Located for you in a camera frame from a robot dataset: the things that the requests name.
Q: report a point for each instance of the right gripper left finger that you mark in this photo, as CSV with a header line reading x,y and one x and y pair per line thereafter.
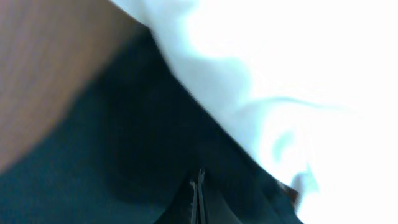
x,y
183,209

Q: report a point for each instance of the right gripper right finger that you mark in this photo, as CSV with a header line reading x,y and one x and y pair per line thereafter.
x,y
212,207

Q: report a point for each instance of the dark teal t-shirt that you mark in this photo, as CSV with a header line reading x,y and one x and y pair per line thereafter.
x,y
131,139

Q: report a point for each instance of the white crumpled garment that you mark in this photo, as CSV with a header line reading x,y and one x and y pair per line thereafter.
x,y
307,87

